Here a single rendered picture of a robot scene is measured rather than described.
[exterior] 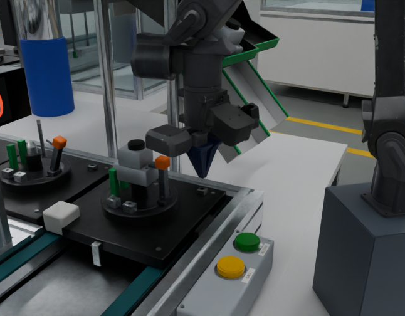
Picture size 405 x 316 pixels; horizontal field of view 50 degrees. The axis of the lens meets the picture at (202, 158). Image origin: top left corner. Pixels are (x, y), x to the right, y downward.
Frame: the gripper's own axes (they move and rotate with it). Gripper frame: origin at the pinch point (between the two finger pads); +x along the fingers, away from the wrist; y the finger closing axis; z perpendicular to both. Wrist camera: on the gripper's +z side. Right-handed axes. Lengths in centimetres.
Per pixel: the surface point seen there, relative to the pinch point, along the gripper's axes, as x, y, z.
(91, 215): 12.2, -11.7, -15.8
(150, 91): 21, 69, -95
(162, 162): 1.9, -2.8, -6.7
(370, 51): 48, 371, -128
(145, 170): 3.6, -4.4, -9.2
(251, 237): 12.0, 2.2, 8.8
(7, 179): 10.1, -17.0, -36.2
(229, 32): -16.1, 20.3, -12.0
